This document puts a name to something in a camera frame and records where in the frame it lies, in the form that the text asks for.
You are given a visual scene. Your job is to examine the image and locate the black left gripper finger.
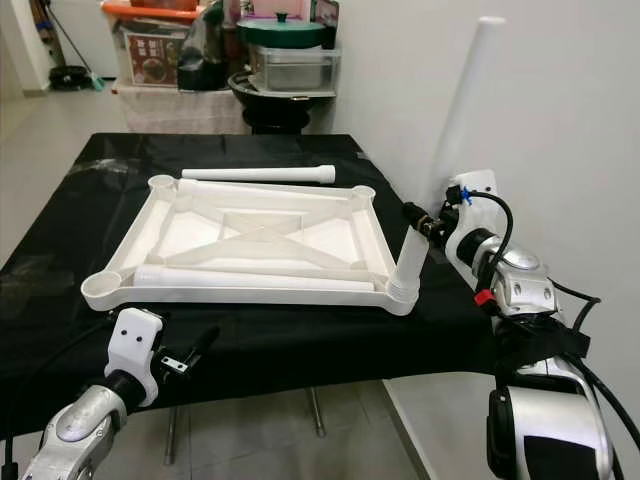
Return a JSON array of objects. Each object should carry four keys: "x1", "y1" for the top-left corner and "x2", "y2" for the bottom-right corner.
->
[{"x1": 185, "y1": 324, "x2": 222, "y2": 369}]

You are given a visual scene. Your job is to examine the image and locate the white plastic children table top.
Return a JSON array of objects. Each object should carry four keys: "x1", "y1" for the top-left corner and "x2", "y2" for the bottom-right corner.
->
[{"x1": 80, "y1": 173, "x2": 421, "y2": 316}]

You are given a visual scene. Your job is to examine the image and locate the grey metal table leg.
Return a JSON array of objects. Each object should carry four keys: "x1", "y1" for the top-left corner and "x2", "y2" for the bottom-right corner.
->
[
  {"x1": 308, "y1": 388, "x2": 327, "y2": 439},
  {"x1": 166, "y1": 405, "x2": 181, "y2": 467}
]

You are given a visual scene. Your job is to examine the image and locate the black plastic table cover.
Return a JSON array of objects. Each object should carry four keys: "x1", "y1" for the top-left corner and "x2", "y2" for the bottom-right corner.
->
[{"x1": 0, "y1": 133, "x2": 501, "y2": 436}]

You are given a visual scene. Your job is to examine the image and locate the black round wok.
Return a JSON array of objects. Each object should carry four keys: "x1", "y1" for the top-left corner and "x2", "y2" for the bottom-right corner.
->
[{"x1": 228, "y1": 72, "x2": 336, "y2": 134}]

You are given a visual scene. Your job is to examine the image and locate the clear plastic container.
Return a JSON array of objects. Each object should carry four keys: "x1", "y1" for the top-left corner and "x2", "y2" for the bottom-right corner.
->
[{"x1": 248, "y1": 45, "x2": 341, "y2": 93}]

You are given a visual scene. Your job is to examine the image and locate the dark printed flat box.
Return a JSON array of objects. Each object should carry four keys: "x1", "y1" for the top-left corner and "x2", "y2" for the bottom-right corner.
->
[{"x1": 310, "y1": 0, "x2": 341, "y2": 46}]

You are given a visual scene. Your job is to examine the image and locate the green pot with lid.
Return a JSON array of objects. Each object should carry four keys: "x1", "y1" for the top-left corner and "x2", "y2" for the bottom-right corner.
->
[{"x1": 237, "y1": 12, "x2": 326, "y2": 48}]

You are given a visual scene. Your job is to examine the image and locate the translucent storage box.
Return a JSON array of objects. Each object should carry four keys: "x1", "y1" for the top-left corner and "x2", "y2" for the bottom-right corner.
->
[{"x1": 115, "y1": 85, "x2": 246, "y2": 136}]

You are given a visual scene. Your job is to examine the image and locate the black round robot vacuum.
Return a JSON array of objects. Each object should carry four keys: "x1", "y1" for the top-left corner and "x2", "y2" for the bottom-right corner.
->
[{"x1": 50, "y1": 65, "x2": 91, "y2": 91}]

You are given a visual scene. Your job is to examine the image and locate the black plastic bag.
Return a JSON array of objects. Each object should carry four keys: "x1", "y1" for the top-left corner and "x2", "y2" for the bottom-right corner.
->
[{"x1": 175, "y1": 0, "x2": 241, "y2": 91}]

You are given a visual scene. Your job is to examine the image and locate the mop with green head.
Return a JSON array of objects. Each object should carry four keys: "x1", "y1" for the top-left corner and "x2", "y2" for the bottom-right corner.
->
[{"x1": 50, "y1": 0, "x2": 107, "y2": 94}]

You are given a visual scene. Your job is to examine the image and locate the brown printed carton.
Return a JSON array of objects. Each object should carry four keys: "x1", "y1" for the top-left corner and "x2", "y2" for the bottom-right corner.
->
[{"x1": 125, "y1": 25, "x2": 181, "y2": 86}]

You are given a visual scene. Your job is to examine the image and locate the orange plastic tray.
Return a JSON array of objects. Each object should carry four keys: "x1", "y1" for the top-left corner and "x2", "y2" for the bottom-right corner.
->
[{"x1": 102, "y1": 0, "x2": 196, "y2": 19}]

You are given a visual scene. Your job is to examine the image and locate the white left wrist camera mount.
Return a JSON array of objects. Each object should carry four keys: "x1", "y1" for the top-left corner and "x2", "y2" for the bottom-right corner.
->
[{"x1": 105, "y1": 307, "x2": 167, "y2": 406}]

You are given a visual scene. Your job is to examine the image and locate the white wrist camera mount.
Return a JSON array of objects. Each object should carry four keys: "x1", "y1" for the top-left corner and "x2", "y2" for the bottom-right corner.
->
[
  {"x1": 105, "y1": 307, "x2": 167, "y2": 406},
  {"x1": 445, "y1": 168, "x2": 501, "y2": 263}
]

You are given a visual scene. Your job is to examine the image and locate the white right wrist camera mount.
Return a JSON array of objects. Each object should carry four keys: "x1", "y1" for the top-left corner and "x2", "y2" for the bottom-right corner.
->
[{"x1": 445, "y1": 168, "x2": 501, "y2": 263}]

